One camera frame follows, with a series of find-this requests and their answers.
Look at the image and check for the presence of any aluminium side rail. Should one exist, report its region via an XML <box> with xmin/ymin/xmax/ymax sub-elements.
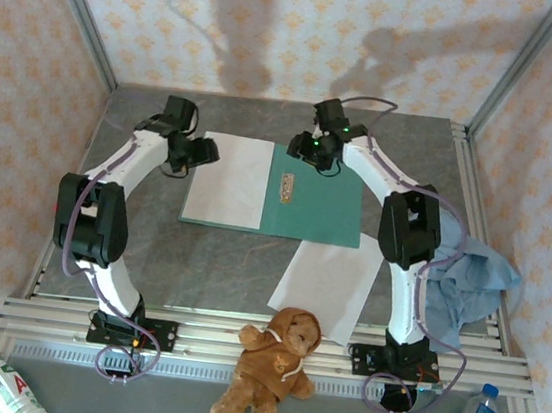
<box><xmin>25</xmin><ymin>81</ymin><xmax>118</xmax><ymax>306</ymax></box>
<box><xmin>423</xmin><ymin>119</ymin><xmax>536</xmax><ymax>357</ymax></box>

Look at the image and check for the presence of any light blue cloth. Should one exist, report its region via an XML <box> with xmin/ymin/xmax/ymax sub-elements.
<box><xmin>411</xmin><ymin>209</ymin><xmax>530</xmax><ymax>363</ymax></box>

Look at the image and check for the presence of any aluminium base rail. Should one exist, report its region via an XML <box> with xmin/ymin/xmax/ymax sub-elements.
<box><xmin>0</xmin><ymin>282</ymin><xmax>540</xmax><ymax>403</ymax></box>

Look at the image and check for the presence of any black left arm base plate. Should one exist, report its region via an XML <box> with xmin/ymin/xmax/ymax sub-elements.
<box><xmin>86</xmin><ymin>311</ymin><xmax>180</xmax><ymax>354</ymax></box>

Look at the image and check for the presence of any green plastic folder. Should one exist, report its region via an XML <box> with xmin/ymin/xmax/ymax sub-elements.
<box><xmin>177</xmin><ymin>128</ymin><xmax>372</xmax><ymax>250</ymax></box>

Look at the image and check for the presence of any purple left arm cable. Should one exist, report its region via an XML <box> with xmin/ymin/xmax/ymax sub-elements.
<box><xmin>47</xmin><ymin>106</ymin><xmax>192</xmax><ymax>388</ymax></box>

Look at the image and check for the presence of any slotted grey cable duct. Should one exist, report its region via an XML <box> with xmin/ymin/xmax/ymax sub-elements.
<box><xmin>10</xmin><ymin>340</ymin><xmax>386</xmax><ymax>404</ymax></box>

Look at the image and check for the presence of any white paper sheet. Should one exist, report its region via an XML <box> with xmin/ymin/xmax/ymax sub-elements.
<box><xmin>180</xmin><ymin>129</ymin><xmax>277</xmax><ymax>232</ymax></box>
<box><xmin>263</xmin><ymin>222</ymin><xmax>387</xmax><ymax>350</ymax></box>

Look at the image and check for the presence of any brown teddy bear with hoodie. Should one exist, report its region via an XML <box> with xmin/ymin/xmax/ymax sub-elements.
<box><xmin>208</xmin><ymin>299</ymin><xmax>327</xmax><ymax>413</ymax></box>

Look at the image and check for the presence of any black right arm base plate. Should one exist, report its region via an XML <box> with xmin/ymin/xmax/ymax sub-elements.
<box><xmin>345</xmin><ymin>341</ymin><xmax>448</xmax><ymax>389</ymax></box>

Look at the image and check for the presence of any white bottle with green cap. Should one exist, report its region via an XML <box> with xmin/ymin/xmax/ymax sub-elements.
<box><xmin>0</xmin><ymin>351</ymin><xmax>57</xmax><ymax>413</ymax></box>

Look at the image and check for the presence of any aluminium frame post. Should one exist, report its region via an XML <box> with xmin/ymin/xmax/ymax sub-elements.
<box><xmin>22</xmin><ymin>0</ymin><xmax>130</xmax><ymax>93</ymax></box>
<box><xmin>465</xmin><ymin>0</ymin><xmax>552</xmax><ymax>146</ymax></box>

